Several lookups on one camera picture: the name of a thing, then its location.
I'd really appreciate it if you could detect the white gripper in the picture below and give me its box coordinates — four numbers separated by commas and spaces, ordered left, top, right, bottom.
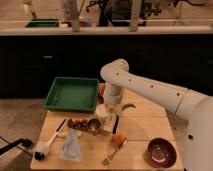
103, 84, 123, 121

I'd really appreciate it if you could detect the wooden board eraser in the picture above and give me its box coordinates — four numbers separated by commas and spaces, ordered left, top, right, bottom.
102, 114, 118, 133

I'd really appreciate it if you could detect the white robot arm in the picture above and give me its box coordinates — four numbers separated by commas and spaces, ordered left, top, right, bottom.
100, 59, 213, 171

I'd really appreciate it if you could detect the white round cup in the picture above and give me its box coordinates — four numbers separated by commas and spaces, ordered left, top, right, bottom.
96, 104, 109, 121

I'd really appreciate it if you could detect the metal cup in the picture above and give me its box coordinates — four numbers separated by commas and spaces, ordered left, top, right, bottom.
88, 119, 101, 135

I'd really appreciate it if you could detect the orange bowl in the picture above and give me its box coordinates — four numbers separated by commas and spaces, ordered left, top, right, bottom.
99, 83, 105, 98

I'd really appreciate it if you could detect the orange fruit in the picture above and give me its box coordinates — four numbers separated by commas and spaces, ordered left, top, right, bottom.
112, 133, 126, 147

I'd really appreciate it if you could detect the green plastic tray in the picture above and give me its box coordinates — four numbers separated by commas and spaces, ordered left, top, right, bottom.
44, 77, 99, 113

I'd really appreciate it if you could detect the metal fork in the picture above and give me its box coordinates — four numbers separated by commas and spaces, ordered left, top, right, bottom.
102, 139, 128, 166

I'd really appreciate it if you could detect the clear plastic bag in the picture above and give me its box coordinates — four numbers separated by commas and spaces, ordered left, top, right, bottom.
60, 129, 83, 162

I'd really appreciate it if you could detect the dark brown bowl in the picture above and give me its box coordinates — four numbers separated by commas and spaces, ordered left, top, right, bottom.
144, 138, 177, 168

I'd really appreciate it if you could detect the green tray in background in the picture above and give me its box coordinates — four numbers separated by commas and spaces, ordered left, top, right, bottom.
26, 19, 59, 28

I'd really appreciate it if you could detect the black cable on floor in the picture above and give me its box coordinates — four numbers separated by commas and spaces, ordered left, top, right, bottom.
0, 136, 36, 158

